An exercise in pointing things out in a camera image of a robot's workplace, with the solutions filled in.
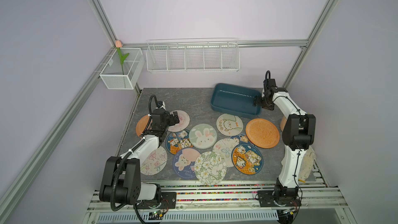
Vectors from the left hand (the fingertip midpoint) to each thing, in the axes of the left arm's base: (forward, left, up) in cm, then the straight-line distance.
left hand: (170, 114), depth 90 cm
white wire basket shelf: (+33, -15, +17) cm, 40 cm away
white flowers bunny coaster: (-28, -21, -14) cm, 38 cm away
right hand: (+7, -57, -4) cm, 58 cm away
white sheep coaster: (-1, -36, -14) cm, 39 cm away
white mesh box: (+9, +23, +22) cm, 33 cm away
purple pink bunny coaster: (-25, -7, -13) cm, 29 cm away
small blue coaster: (-12, -43, -14) cm, 47 cm away
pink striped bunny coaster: (+4, -7, -15) cm, 17 cm away
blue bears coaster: (-10, -3, -14) cm, 17 cm away
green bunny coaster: (-8, -18, -14) cm, 25 cm away
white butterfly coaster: (-16, -31, -14) cm, 38 cm away
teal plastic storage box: (+18, -44, -13) cm, 50 cm away
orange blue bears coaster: (-25, -43, -14) cm, 51 cm away
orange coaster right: (-10, -56, -13) cm, 58 cm away
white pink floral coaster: (-22, +10, -15) cm, 28 cm away
